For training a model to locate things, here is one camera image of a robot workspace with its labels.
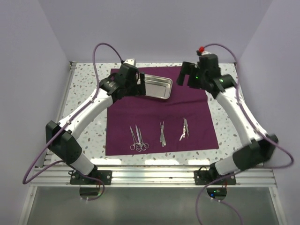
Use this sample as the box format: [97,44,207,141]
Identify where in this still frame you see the stainless steel instrument tray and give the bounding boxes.
[145,75,173,100]

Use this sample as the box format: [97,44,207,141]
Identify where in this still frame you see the purple surgical cloth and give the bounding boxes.
[105,66,220,157]

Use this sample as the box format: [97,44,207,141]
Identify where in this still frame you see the silver tweezers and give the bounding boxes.
[159,121,167,146]
[179,125,189,141]
[182,118,189,138]
[158,121,165,148]

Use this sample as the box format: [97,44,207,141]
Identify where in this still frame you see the steel surgical scissors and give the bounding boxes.
[135,125,143,152]

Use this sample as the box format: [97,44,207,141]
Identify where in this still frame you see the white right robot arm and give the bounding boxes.
[176,54,278,184]

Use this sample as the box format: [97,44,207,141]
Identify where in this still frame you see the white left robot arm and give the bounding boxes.
[46,60,146,184]

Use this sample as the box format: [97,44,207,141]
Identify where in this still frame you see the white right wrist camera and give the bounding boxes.
[196,46,210,58]

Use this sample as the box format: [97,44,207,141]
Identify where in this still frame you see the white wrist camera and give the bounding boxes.
[196,46,210,58]
[124,59,136,66]

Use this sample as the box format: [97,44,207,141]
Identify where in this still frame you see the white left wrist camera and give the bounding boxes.
[124,59,136,66]

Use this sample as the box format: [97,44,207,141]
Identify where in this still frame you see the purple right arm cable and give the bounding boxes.
[196,43,295,225]

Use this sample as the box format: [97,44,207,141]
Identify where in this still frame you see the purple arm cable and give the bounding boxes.
[196,43,295,225]
[22,43,125,202]

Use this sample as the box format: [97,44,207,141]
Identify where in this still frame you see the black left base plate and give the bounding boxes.
[68,170,113,185]

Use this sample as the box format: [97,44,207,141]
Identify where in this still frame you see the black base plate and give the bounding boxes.
[194,170,237,185]
[68,170,113,185]

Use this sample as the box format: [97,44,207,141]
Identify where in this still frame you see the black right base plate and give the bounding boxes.
[194,170,237,185]

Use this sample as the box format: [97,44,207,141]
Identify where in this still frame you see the aluminium front frame rail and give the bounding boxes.
[30,165,277,188]

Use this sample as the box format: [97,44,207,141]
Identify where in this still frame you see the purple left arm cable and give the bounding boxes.
[22,43,125,202]

